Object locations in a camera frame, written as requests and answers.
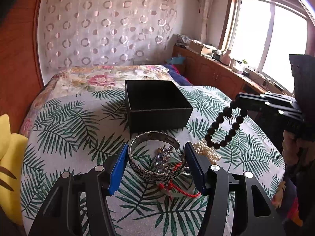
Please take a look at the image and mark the white pearl necklace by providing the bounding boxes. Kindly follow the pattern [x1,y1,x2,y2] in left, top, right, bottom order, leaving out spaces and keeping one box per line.
[193,138,222,165]

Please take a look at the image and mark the red cord jade bangle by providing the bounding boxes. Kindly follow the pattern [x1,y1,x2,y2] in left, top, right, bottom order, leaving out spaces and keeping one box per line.
[155,161,201,200]

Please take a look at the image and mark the silver engraved bangle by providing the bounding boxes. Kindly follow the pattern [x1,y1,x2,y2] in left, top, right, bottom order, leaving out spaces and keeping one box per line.
[128,131,186,182]

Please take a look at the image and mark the silver crystal hairpin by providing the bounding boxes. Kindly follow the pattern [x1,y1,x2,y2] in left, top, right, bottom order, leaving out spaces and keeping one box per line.
[154,146,175,173]

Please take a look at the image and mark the black bead bracelet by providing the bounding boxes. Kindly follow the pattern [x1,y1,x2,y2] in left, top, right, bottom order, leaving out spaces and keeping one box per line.
[204,101,248,150]

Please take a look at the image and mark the black square jewelry box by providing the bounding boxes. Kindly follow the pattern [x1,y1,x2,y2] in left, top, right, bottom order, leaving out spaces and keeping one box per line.
[125,80,193,133]

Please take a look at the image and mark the person's right hand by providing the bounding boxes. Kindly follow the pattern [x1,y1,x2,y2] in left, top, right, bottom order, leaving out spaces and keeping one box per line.
[282,131,309,166]

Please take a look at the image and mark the white jar on cabinet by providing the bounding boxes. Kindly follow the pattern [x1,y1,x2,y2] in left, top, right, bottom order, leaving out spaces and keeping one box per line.
[220,49,231,66]

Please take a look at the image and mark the dark blue blanket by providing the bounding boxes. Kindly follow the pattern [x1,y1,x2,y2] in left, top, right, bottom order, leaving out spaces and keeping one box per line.
[163,65,193,86]

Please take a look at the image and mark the wooden side cabinet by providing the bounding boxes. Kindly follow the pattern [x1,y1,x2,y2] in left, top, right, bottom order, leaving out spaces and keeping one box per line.
[172,45,284,99]

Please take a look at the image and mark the floral quilt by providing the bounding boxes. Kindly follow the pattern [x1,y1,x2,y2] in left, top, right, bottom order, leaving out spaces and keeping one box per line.
[19,65,174,137]

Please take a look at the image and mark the yellow plush toy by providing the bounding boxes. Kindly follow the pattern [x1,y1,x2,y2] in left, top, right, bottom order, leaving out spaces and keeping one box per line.
[1,114,28,225]

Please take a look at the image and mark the cardboard box on cabinet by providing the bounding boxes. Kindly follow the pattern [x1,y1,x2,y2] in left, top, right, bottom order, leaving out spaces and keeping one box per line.
[188,40,215,54]

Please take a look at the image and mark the wooden wardrobe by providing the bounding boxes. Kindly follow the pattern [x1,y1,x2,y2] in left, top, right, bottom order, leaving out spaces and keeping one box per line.
[1,0,44,133]

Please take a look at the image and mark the sheer circle pattern curtain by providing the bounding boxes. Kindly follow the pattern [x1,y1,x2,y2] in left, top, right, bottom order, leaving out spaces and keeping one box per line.
[37,0,177,83]

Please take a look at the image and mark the beige side curtain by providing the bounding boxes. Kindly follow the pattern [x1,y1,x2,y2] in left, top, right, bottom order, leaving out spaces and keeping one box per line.
[199,0,213,43]

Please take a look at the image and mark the window with white frame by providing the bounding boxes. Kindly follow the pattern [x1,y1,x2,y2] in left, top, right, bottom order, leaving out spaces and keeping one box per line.
[220,0,314,94]

